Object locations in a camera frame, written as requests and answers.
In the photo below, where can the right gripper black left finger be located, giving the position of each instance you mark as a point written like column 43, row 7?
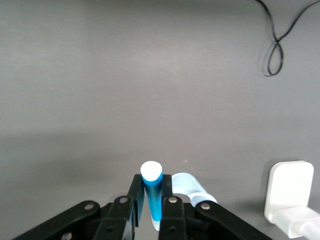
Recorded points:
column 120, row 215

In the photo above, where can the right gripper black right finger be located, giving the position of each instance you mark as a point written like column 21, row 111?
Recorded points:
column 175, row 217

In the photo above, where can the translucent blue plastic cup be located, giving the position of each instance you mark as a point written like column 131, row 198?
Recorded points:
column 187, row 185

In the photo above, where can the white rounded plastic block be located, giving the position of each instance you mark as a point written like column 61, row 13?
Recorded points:
column 287, row 187

